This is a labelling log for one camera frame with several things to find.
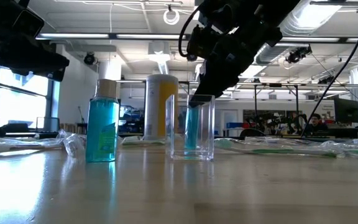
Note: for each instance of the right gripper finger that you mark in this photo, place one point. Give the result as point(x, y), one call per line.
point(200, 102)
point(225, 74)

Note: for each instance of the clear acrylic holder box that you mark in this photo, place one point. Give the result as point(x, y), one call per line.
point(207, 130)

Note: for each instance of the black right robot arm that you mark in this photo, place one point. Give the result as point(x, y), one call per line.
point(259, 7)

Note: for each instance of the black background robot station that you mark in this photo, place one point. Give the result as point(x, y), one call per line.
point(259, 121)

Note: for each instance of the black ceiling spotlight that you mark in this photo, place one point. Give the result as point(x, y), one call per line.
point(89, 59)
point(192, 58)

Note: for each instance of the blue storage bin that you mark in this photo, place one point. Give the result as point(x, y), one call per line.
point(235, 125)

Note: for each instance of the white yellow wipes canister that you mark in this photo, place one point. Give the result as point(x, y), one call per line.
point(154, 105)

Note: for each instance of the wooden shelf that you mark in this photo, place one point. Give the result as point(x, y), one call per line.
point(68, 127)

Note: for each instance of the black ceiling track light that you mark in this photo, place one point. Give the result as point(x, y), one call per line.
point(297, 54)

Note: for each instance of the black chair back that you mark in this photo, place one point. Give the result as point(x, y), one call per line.
point(252, 133)

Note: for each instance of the blue background machine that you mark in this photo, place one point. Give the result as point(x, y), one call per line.
point(132, 119)

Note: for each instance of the toothbrush in clear wrapper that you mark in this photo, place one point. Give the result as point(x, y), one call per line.
point(11, 141)

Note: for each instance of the person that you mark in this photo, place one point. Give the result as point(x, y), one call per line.
point(315, 126)

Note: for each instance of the black computer monitor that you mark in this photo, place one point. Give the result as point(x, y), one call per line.
point(346, 110)

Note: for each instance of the silver ventilation duct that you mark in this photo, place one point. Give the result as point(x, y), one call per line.
point(269, 54)

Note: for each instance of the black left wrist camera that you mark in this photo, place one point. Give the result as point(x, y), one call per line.
point(28, 23)

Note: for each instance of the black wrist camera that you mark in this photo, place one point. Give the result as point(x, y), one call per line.
point(28, 23)
point(202, 43)

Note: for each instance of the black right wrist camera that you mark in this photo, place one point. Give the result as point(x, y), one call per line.
point(202, 43)

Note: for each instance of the black metal gantry frame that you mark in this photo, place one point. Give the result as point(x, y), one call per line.
point(275, 85)

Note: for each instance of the black aluminium table frame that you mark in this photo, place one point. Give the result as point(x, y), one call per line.
point(47, 135)

